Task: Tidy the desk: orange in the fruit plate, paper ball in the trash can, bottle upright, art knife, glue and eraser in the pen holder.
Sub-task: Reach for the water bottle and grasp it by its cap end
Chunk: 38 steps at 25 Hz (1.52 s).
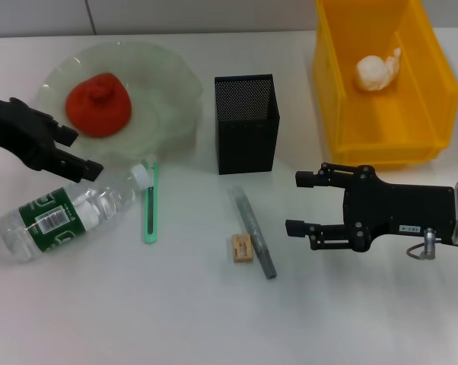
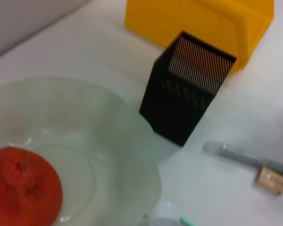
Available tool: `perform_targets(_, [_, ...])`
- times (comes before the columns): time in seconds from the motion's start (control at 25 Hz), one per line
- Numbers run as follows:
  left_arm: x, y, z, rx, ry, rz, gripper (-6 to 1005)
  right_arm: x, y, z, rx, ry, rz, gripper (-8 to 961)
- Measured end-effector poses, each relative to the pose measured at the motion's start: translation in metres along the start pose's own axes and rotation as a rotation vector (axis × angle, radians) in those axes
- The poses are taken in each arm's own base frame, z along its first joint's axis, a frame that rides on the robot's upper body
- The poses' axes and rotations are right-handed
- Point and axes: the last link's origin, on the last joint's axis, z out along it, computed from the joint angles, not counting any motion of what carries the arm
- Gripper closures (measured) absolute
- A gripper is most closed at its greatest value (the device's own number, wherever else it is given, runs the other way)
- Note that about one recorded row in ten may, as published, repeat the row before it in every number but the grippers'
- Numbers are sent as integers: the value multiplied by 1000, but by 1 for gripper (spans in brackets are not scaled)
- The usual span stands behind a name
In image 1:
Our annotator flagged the tan rectangular eraser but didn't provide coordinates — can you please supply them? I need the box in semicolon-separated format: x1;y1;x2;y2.
231;233;255;263

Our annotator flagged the grey marker pen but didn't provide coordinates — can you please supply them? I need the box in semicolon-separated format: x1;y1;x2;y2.
228;186;278;280

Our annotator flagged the yellow plastic storage bin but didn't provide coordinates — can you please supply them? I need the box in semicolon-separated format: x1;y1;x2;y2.
311;0;458;170

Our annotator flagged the red-orange toy orange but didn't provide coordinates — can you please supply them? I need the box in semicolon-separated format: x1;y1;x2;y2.
65;71;134;138

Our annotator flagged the pale green glass fruit plate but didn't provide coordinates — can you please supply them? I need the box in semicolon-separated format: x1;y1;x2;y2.
37;40;205;164

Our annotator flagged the right gripper connector cable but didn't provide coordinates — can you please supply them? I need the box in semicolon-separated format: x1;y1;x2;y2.
406;227;458;262

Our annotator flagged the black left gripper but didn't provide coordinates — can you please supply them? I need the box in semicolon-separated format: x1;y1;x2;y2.
0;93;104;183

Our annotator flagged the white paper ball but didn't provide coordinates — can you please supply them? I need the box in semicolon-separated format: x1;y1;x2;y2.
352;46;405;92

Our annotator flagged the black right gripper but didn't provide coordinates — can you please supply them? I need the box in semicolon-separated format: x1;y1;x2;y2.
285;161;457;254

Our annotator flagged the black mesh pen holder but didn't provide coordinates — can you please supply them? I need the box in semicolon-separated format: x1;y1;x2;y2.
214;74;281;176

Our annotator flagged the green utility knife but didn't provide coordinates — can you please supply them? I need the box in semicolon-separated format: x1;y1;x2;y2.
142;161;161;244

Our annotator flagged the clear bottle with green label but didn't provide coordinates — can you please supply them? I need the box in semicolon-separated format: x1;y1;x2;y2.
0;163;150;263

